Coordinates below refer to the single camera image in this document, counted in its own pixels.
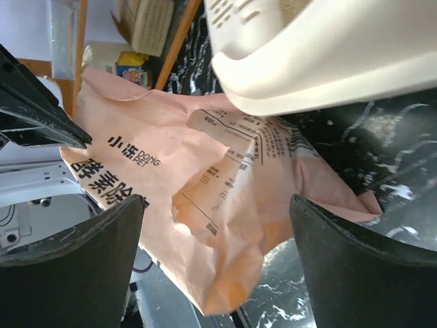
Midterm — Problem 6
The pink cat litter bag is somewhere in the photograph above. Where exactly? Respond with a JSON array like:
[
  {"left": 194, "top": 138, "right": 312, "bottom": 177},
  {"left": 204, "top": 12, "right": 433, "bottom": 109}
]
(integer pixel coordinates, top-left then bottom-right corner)
[{"left": 61, "top": 67, "right": 381, "bottom": 316}]

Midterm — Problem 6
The tan sponge block in rack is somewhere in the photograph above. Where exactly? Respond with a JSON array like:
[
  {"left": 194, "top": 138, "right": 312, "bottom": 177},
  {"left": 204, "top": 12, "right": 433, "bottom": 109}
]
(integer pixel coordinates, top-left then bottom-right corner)
[{"left": 113, "top": 0, "right": 175, "bottom": 57}]

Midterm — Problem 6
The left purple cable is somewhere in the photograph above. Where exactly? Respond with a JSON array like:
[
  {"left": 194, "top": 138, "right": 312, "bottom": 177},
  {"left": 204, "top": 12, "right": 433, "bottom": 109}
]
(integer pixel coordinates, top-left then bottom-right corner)
[{"left": 131, "top": 259, "right": 154, "bottom": 274}]

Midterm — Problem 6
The orange wooden shelf rack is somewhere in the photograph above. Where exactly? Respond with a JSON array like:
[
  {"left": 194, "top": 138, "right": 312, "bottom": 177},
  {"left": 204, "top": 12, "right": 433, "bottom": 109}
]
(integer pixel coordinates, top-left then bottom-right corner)
[{"left": 70, "top": 0, "right": 202, "bottom": 115}]

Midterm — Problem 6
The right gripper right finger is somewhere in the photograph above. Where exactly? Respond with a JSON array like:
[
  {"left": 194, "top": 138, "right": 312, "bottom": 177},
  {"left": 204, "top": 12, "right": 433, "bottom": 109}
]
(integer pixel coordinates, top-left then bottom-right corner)
[{"left": 290, "top": 195, "right": 436, "bottom": 327}]

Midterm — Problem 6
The cream plastic litter box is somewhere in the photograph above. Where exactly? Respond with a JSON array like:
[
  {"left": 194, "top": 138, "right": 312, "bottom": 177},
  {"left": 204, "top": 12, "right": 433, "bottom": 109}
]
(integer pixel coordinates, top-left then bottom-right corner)
[{"left": 204, "top": 1, "right": 436, "bottom": 116}]

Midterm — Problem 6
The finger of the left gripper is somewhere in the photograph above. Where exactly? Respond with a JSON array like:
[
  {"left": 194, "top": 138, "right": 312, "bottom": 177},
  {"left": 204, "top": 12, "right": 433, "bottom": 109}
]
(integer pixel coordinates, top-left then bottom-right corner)
[{"left": 1, "top": 46, "right": 92, "bottom": 149}]

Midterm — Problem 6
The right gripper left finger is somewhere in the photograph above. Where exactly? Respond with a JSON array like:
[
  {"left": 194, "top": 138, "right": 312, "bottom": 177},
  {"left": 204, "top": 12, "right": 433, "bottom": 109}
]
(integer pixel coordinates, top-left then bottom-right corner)
[{"left": 1, "top": 195, "right": 145, "bottom": 327}]

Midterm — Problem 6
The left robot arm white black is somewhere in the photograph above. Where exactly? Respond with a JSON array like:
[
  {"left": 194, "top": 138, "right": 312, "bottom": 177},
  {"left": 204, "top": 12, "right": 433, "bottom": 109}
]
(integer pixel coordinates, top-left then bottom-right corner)
[{"left": 1, "top": 47, "right": 91, "bottom": 254}]

